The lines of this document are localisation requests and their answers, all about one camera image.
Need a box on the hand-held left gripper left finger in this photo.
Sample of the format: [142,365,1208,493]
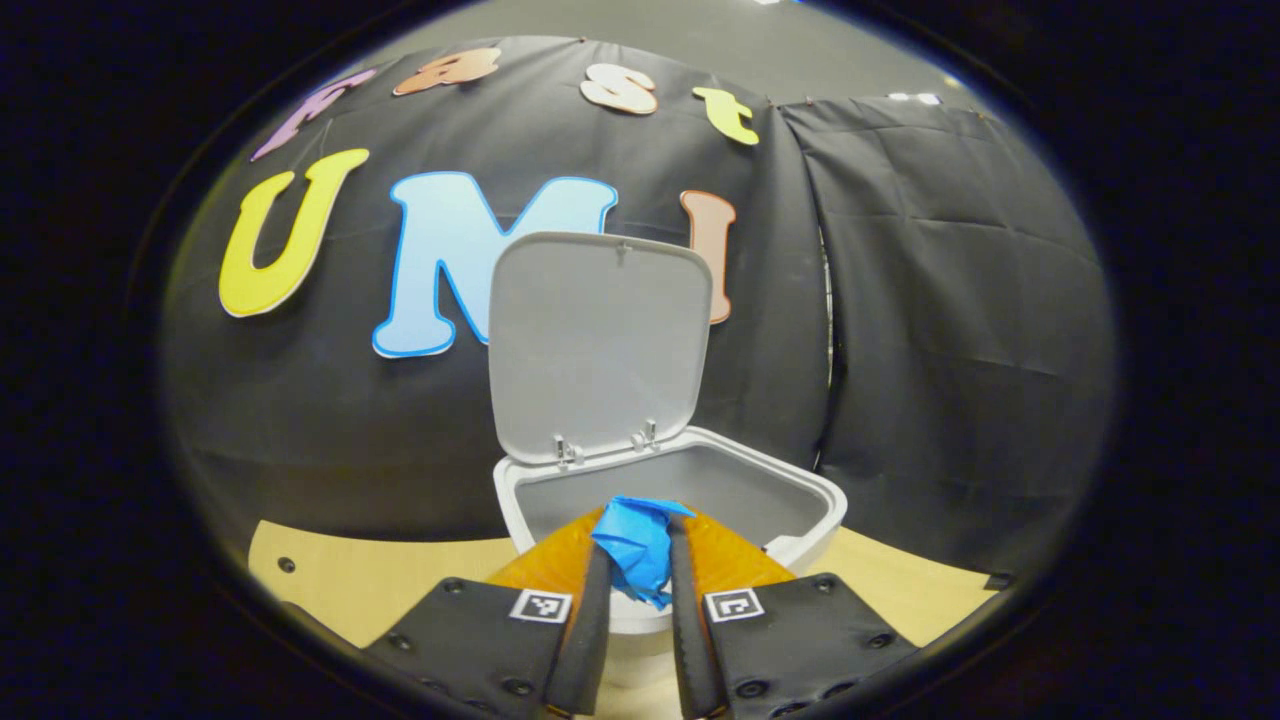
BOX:
[362,505,615,720]

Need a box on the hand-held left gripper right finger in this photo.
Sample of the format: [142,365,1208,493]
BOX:
[668,505,921,720]

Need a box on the blue paper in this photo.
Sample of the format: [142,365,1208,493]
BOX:
[590,495,696,611]

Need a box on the white desktop garbage bin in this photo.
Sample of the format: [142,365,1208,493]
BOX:
[487,231,849,689]

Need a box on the wooden desktop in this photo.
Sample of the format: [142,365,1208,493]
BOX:
[248,520,1001,720]

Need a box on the black backdrop cloth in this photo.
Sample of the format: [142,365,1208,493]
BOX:
[160,35,1119,581]

